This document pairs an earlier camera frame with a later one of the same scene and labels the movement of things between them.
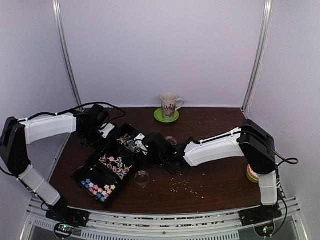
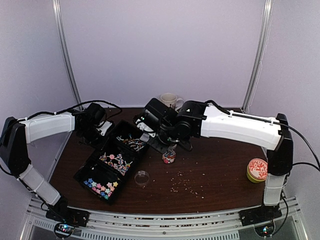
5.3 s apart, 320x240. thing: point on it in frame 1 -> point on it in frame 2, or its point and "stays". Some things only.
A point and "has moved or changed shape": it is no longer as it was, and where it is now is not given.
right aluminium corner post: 261,55 stays
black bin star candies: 98,180 stays
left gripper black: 103,145 stays
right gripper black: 147,165 -> 161,147
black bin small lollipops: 125,135 has moved or changed shape
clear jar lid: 142,177 stays
